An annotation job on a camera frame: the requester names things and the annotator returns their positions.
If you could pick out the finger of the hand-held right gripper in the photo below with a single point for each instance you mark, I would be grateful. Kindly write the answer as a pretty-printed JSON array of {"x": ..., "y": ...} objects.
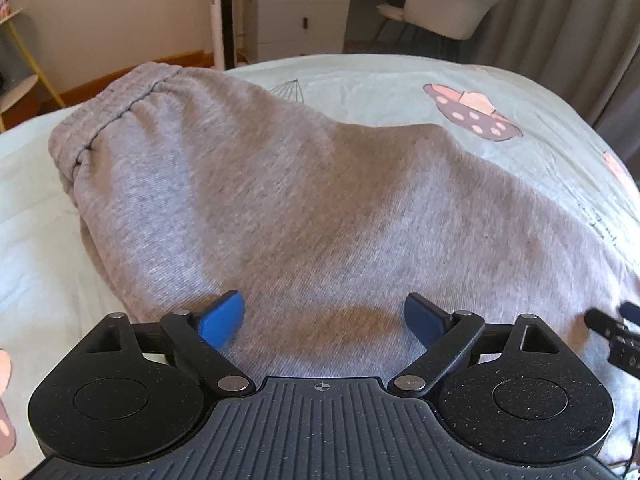
[{"x": 604, "y": 321}]

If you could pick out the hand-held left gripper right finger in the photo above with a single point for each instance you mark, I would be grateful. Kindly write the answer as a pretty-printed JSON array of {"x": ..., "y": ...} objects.
[{"x": 423, "y": 318}]

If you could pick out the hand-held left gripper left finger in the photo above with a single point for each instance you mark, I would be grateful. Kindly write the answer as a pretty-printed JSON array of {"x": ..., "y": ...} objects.
[{"x": 223, "y": 318}]

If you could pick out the grey pants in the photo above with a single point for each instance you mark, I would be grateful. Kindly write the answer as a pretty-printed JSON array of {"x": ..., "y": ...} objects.
[{"x": 320, "y": 220}]

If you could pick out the printed pale green bed sheet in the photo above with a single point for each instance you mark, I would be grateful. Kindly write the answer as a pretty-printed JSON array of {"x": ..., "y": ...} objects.
[{"x": 400, "y": 90}]

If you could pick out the grey curtain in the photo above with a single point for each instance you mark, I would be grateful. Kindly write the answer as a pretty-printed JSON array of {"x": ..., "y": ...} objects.
[{"x": 565, "y": 20}]

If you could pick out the white upright tower fan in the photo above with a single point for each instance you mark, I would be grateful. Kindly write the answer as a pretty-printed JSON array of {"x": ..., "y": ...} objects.
[{"x": 220, "y": 10}]

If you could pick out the white shell-back chair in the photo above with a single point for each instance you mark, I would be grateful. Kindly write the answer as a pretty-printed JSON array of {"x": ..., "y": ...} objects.
[{"x": 445, "y": 7}]

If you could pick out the grey drawer cabinet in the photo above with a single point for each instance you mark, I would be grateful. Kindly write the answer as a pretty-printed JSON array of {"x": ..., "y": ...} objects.
[{"x": 300, "y": 15}]

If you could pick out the yellow frame side shelf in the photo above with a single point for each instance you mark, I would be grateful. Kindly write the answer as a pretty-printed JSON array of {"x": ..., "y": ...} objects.
[{"x": 22, "y": 87}]

